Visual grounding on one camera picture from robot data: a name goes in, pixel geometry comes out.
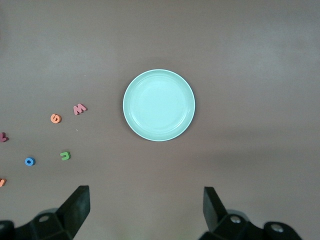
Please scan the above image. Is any orange foam letter e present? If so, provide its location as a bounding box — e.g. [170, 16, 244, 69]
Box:
[50, 113, 63, 125]

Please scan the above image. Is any brown table cover sheet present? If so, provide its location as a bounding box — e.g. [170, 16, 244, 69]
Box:
[0, 0, 320, 240]

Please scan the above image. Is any pink foam letter w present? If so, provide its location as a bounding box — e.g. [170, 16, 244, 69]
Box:
[72, 103, 88, 116]

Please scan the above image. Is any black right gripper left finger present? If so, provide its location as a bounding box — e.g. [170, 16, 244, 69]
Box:
[13, 185, 91, 240]

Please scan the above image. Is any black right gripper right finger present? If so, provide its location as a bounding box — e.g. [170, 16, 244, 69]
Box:
[197, 186, 303, 240]

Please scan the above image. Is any mint green plate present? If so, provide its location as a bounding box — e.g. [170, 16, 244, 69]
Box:
[122, 69, 196, 142]

